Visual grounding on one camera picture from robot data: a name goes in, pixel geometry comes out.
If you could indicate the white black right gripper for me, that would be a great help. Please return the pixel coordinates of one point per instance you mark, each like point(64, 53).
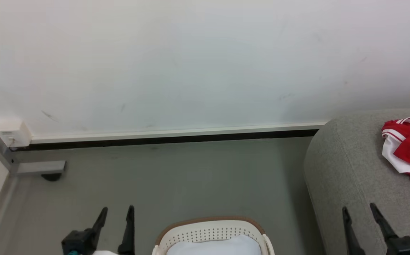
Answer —
point(406, 246)

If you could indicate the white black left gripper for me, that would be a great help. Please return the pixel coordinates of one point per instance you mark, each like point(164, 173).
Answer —
point(81, 242)

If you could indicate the grey fabric sofa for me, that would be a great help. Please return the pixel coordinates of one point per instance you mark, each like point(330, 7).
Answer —
point(350, 163)

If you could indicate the black round partition foot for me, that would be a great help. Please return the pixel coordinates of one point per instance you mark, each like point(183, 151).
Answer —
point(51, 177)

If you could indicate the white laundry basket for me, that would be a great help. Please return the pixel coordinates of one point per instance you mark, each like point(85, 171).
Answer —
point(208, 230)

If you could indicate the black baseboard strip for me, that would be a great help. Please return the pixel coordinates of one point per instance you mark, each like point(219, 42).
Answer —
point(162, 139)

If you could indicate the pale white cloth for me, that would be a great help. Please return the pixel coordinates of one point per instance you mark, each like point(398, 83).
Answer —
point(215, 247)

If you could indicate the grey metal partition frame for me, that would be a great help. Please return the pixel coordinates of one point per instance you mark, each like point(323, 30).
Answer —
point(42, 167)

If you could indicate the white wall junction box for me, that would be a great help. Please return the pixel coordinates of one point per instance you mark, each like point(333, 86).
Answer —
point(13, 134)

